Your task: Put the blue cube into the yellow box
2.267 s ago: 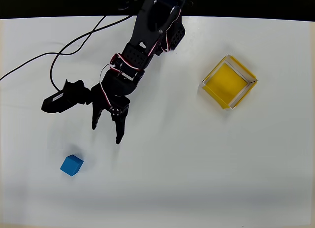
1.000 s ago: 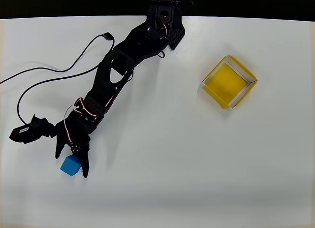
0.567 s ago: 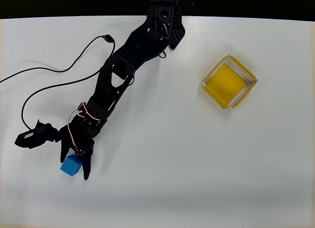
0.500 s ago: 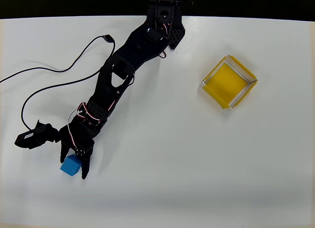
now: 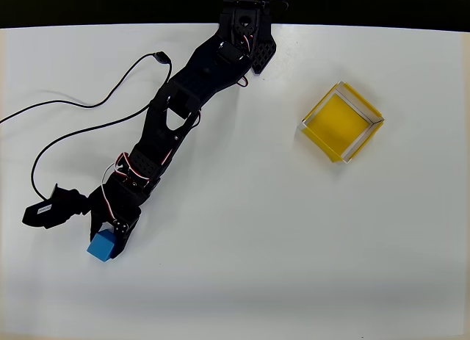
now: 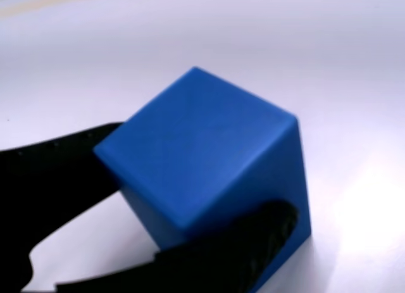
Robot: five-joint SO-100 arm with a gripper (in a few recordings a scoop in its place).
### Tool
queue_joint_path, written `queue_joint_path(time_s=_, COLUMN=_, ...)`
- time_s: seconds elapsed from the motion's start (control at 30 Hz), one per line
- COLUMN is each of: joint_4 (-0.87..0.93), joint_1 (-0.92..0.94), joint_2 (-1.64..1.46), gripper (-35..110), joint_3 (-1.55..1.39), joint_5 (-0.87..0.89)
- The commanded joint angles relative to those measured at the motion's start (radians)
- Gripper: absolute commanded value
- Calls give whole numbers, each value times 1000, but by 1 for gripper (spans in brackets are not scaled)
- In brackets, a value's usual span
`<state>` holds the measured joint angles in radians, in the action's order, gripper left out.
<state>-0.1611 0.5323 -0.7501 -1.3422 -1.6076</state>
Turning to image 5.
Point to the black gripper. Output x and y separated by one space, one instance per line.
109 211

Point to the blue cube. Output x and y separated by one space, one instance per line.
101 246

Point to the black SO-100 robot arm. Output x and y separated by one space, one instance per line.
191 86

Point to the yellow open box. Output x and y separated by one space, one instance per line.
341 121

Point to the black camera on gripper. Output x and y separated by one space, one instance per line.
55 208

